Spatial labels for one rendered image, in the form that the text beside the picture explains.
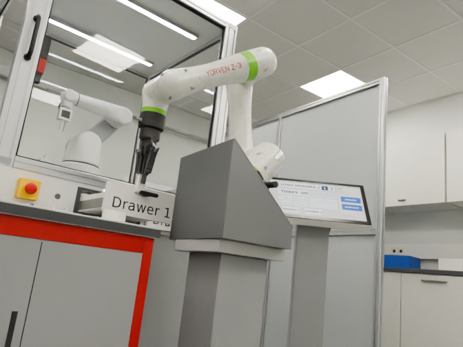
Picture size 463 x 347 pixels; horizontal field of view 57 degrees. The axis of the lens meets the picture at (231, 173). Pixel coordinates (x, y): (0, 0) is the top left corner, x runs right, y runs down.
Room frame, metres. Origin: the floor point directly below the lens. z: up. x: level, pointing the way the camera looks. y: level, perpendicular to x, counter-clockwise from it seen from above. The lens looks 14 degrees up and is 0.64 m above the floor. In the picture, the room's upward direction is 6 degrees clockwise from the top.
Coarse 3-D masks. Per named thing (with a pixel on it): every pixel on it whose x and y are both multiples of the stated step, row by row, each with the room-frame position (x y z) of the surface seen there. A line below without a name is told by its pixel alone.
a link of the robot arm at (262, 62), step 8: (256, 48) 1.52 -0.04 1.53; (264, 48) 1.52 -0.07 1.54; (248, 56) 1.48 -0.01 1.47; (256, 56) 1.49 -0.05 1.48; (264, 56) 1.50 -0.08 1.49; (272, 56) 1.52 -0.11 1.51; (256, 64) 1.49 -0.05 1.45; (264, 64) 1.51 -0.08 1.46; (272, 64) 1.53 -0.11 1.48; (256, 72) 1.51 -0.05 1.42; (264, 72) 1.54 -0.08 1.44; (272, 72) 1.57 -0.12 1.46; (248, 80) 1.53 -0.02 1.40; (256, 80) 1.62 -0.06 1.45
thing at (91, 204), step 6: (102, 192) 1.52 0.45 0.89; (84, 198) 1.65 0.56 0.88; (90, 198) 1.60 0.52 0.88; (96, 198) 1.54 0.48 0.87; (102, 198) 1.51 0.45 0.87; (84, 204) 1.63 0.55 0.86; (90, 204) 1.58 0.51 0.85; (96, 204) 1.54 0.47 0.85; (78, 210) 1.68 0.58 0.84; (84, 210) 1.63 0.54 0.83; (90, 210) 1.59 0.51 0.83; (96, 210) 1.57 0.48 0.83; (126, 216) 1.66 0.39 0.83
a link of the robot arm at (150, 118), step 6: (144, 114) 1.45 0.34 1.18; (150, 114) 1.45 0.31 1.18; (156, 114) 1.45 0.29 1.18; (162, 114) 1.46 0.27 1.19; (138, 120) 1.47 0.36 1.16; (144, 120) 1.45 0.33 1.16; (150, 120) 1.45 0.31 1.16; (156, 120) 1.45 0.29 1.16; (162, 120) 1.47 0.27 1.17; (138, 126) 1.48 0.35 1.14; (144, 126) 1.47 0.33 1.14; (150, 126) 1.46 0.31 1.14; (156, 126) 1.46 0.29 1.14; (162, 126) 1.48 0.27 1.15
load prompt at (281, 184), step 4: (280, 184) 2.20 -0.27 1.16; (284, 184) 2.20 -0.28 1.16; (288, 184) 2.20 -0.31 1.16; (292, 184) 2.20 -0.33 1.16; (296, 184) 2.20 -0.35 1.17; (300, 184) 2.21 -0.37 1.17; (304, 184) 2.21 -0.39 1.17; (308, 184) 2.21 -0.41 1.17; (312, 184) 2.21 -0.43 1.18; (296, 188) 2.18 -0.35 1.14; (300, 188) 2.18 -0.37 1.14; (304, 188) 2.18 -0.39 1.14; (308, 188) 2.18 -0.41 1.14; (312, 188) 2.18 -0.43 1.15; (316, 188) 2.18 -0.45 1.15; (320, 188) 2.18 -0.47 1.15; (324, 188) 2.19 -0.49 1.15; (328, 188) 2.19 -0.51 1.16; (332, 188) 2.19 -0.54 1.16
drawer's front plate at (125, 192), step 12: (108, 180) 1.45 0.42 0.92; (108, 192) 1.45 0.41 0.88; (120, 192) 1.48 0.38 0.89; (132, 192) 1.51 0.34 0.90; (156, 192) 1.57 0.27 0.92; (108, 204) 1.46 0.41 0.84; (132, 204) 1.51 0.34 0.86; (144, 204) 1.54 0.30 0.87; (156, 204) 1.57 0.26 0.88; (168, 204) 1.60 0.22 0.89; (132, 216) 1.52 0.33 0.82; (144, 216) 1.55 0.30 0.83; (156, 216) 1.58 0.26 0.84; (168, 216) 1.61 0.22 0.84
